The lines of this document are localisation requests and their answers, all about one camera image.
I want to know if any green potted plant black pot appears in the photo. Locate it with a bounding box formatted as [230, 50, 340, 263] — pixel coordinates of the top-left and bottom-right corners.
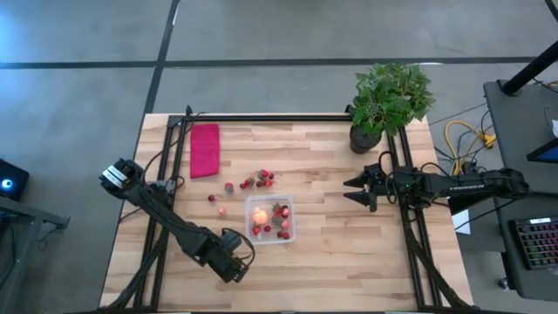
[348, 62, 437, 155]

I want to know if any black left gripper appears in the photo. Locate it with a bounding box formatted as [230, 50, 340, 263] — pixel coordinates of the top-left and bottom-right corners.
[198, 238, 251, 283]

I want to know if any screen with blue display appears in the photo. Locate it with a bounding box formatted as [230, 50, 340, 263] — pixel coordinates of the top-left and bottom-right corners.
[526, 138, 558, 164]

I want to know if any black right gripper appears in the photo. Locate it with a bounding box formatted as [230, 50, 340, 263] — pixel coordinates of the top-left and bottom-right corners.
[343, 164, 396, 214]

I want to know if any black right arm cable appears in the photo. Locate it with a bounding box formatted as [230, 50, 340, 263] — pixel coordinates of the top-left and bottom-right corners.
[377, 150, 396, 206]

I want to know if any gray desk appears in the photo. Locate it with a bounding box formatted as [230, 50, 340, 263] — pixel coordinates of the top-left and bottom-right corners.
[482, 79, 558, 302]

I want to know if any black box blue light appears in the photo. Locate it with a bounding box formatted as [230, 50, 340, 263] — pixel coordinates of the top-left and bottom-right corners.
[0, 159, 31, 201]

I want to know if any backlit colourful keyboard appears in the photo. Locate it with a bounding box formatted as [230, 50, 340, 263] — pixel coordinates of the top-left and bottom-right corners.
[508, 216, 558, 270]

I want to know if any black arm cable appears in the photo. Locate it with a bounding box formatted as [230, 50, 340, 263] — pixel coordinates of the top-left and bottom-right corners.
[377, 150, 396, 206]
[221, 227, 257, 268]

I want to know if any clear plastic tupperware container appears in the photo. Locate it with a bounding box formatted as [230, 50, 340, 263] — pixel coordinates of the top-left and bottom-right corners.
[244, 195, 297, 245]

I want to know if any yellow cable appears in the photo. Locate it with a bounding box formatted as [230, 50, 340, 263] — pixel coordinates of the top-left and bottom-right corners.
[443, 120, 497, 176]

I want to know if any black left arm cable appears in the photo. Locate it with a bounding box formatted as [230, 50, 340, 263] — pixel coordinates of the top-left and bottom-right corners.
[221, 227, 257, 268]

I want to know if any gray metal stand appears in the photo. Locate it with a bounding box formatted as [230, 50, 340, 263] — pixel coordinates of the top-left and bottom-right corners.
[0, 195, 71, 314]

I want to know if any black pole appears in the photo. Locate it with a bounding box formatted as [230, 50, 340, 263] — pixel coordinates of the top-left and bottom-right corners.
[500, 40, 558, 96]

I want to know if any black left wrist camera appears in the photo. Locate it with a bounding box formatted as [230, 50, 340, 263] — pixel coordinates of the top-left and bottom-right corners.
[221, 229, 243, 252]

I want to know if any white paper sheet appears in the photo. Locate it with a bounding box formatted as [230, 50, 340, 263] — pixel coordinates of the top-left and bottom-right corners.
[451, 208, 472, 236]

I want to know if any red folded cloth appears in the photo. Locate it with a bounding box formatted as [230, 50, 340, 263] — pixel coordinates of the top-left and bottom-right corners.
[189, 123, 221, 180]

